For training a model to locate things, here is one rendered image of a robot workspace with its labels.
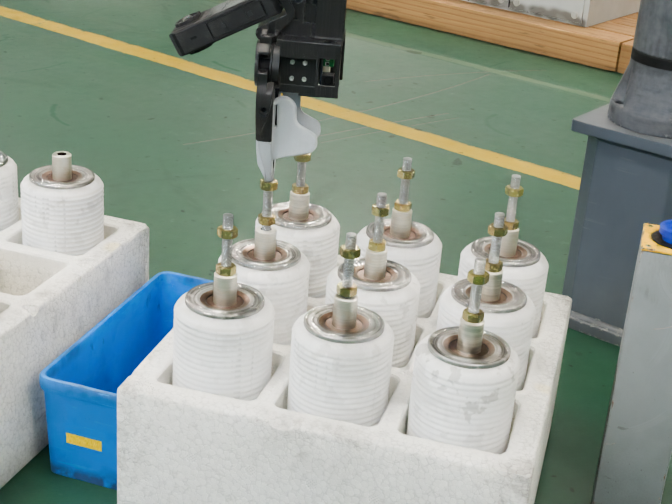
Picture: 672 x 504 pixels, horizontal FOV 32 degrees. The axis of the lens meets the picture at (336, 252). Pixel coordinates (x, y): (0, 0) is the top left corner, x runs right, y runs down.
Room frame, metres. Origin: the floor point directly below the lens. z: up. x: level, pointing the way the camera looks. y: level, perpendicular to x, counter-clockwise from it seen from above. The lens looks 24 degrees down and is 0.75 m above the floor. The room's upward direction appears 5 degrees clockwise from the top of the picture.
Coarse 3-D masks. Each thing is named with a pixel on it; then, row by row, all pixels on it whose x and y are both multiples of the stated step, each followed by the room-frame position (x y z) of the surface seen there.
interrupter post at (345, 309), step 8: (336, 296) 0.98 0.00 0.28; (336, 304) 0.98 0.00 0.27; (344, 304) 0.98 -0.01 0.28; (352, 304) 0.98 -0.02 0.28; (336, 312) 0.98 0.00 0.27; (344, 312) 0.98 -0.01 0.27; (352, 312) 0.98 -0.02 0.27; (336, 320) 0.98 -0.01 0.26; (344, 320) 0.98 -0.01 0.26; (352, 320) 0.98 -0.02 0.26; (344, 328) 0.98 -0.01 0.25; (352, 328) 0.98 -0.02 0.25
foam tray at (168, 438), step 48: (144, 384) 0.97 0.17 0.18; (528, 384) 1.03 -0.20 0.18; (144, 432) 0.95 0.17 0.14; (192, 432) 0.94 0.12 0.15; (240, 432) 0.93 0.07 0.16; (288, 432) 0.92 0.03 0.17; (336, 432) 0.91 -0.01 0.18; (384, 432) 0.92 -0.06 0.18; (528, 432) 0.94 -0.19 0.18; (144, 480) 0.95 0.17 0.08; (192, 480) 0.94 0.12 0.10; (240, 480) 0.93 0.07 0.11; (288, 480) 0.92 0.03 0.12; (336, 480) 0.91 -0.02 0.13; (384, 480) 0.90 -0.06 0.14; (432, 480) 0.89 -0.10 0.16; (480, 480) 0.88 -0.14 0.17; (528, 480) 0.87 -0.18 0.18
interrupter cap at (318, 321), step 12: (312, 312) 1.00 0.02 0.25; (324, 312) 1.00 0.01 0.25; (360, 312) 1.01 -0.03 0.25; (372, 312) 1.01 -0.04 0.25; (312, 324) 0.98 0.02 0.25; (324, 324) 0.98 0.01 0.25; (360, 324) 0.99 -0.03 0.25; (372, 324) 0.98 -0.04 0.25; (384, 324) 0.99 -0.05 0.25; (324, 336) 0.95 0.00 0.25; (336, 336) 0.96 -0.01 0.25; (348, 336) 0.96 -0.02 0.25; (360, 336) 0.96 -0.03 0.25; (372, 336) 0.96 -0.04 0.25
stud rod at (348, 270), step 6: (348, 234) 0.98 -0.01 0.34; (354, 234) 0.99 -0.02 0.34; (348, 240) 0.98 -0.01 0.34; (354, 240) 0.98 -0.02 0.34; (348, 246) 0.98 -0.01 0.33; (354, 246) 0.98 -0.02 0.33; (348, 264) 0.98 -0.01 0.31; (348, 270) 0.98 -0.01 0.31; (348, 276) 0.98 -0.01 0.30; (342, 282) 0.98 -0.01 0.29; (348, 282) 0.98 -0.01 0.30
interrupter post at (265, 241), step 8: (256, 232) 1.12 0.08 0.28; (264, 232) 1.12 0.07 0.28; (272, 232) 1.12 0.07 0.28; (256, 240) 1.12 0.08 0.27; (264, 240) 1.12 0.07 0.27; (272, 240) 1.12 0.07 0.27; (256, 248) 1.12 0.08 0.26; (264, 248) 1.12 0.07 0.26; (272, 248) 1.12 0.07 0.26; (256, 256) 1.12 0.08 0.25; (264, 256) 1.12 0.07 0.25; (272, 256) 1.12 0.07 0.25
